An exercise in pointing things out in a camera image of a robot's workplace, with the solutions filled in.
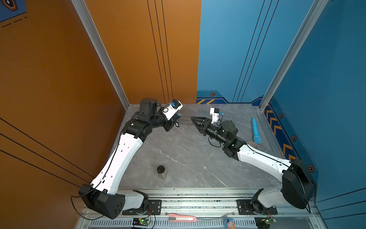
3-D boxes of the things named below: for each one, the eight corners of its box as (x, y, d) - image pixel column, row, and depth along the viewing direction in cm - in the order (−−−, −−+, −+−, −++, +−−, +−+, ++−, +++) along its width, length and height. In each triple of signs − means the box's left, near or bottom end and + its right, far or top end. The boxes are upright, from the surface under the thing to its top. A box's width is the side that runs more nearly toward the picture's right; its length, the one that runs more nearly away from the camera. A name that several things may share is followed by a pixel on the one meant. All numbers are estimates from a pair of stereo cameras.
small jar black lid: (159, 179, 85) (156, 173, 77) (160, 172, 88) (157, 165, 79) (167, 179, 85) (164, 173, 77) (167, 172, 88) (165, 165, 79)
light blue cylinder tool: (253, 144, 100) (255, 141, 97) (249, 121, 114) (251, 117, 110) (259, 145, 99) (261, 142, 96) (254, 121, 113) (256, 118, 110)
